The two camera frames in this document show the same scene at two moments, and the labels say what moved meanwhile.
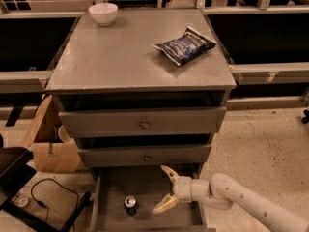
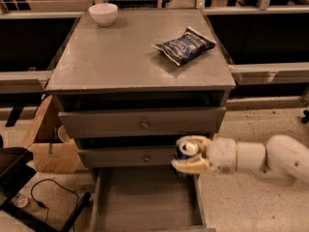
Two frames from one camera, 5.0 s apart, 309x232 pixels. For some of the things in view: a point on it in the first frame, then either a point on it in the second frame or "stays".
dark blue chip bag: (193, 43) stays
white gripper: (184, 188) → (222, 155)
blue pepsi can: (130, 205) → (182, 156)
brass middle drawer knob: (146, 158) stays
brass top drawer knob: (144, 125) stays
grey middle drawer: (124, 156) stays
